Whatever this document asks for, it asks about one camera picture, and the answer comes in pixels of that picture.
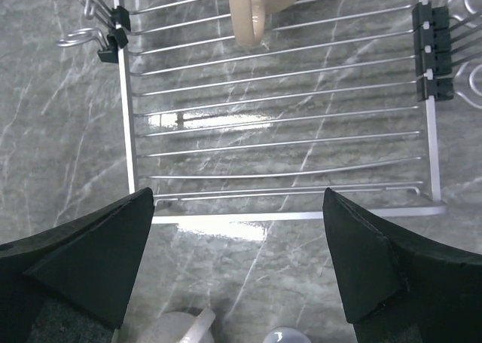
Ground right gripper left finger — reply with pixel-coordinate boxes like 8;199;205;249
1;188;154;342

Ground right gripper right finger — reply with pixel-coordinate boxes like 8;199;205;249
323;188;481;342

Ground cream tall mug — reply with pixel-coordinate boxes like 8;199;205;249
228;0;297;47

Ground metal dish rack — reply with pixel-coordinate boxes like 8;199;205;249
113;0;446;223

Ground beige speckled mug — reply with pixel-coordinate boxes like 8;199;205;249
142;308;215;343

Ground light blue mug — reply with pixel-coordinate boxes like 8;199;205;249
263;326;311;343

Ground right white hooks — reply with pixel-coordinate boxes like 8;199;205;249
411;0;481;110

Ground white hooks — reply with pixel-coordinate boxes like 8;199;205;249
56;0;132;63
411;0;481;110

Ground left white hooks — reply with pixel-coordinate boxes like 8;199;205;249
56;0;132;63

